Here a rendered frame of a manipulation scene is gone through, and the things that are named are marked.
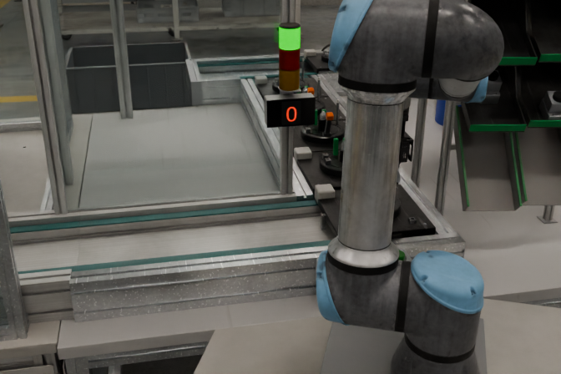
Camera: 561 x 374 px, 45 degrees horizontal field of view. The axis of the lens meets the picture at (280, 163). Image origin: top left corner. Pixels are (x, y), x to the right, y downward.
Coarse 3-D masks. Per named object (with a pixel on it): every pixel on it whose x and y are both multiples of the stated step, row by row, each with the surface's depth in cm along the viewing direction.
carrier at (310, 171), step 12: (336, 144) 194; (300, 156) 198; (312, 156) 200; (324, 156) 192; (336, 156) 195; (300, 168) 195; (312, 168) 192; (324, 168) 189; (336, 168) 188; (312, 180) 185; (324, 180) 185; (336, 180) 185; (312, 192) 181
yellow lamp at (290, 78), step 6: (282, 72) 162; (288, 72) 162; (294, 72) 162; (282, 78) 163; (288, 78) 162; (294, 78) 162; (282, 84) 163; (288, 84) 163; (294, 84) 163; (288, 90) 163
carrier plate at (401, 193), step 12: (336, 192) 179; (396, 192) 179; (324, 204) 173; (336, 204) 173; (408, 204) 173; (336, 216) 167; (408, 216) 167; (420, 216) 167; (336, 228) 161; (396, 228) 162; (408, 228) 162; (420, 228) 162; (432, 228) 162
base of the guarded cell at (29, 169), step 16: (0, 144) 236; (16, 144) 236; (32, 144) 236; (0, 160) 224; (16, 160) 224; (32, 160) 224; (0, 176) 213; (16, 176) 213; (32, 176) 213; (48, 176) 213; (16, 192) 203; (32, 192) 203; (16, 208) 193; (32, 208) 194; (32, 336) 142; (48, 336) 142; (0, 352) 139; (16, 352) 140; (32, 352) 141; (48, 352) 141; (0, 368) 142; (16, 368) 142; (32, 368) 142; (48, 368) 143
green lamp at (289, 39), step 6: (282, 30) 158; (288, 30) 157; (294, 30) 158; (300, 30) 159; (282, 36) 159; (288, 36) 158; (294, 36) 158; (300, 36) 160; (282, 42) 159; (288, 42) 159; (294, 42) 159; (300, 42) 161; (282, 48) 160; (288, 48) 159; (294, 48) 159
